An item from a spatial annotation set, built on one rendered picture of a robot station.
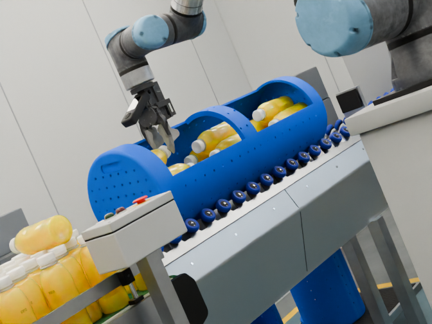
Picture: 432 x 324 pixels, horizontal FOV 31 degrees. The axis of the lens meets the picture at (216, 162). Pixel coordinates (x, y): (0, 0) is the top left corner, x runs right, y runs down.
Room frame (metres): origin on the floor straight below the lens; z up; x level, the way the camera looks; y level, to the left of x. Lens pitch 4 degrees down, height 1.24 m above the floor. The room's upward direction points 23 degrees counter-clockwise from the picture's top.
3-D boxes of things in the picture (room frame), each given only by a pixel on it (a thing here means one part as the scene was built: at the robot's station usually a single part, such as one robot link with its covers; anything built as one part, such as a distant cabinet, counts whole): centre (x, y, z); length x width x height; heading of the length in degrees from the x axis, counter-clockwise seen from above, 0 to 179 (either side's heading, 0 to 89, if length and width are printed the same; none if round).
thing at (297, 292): (3.34, -0.21, 0.59); 0.28 x 0.28 x 0.88
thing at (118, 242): (1.67, 0.22, 1.05); 0.20 x 0.10 x 0.10; 139
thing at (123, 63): (2.23, 0.11, 1.47); 0.10 x 0.09 x 0.12; 35
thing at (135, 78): (2.23, 0.11, 1.39); 0.10 x 0.09 x 0.05; 49
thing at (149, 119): (2.24, 0.11, 1.31); 0.09 x 0.08 x 0.12; 139
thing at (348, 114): (3.02, -0.58, 1.00); 0.10 x 0.04 x 0.15; 49
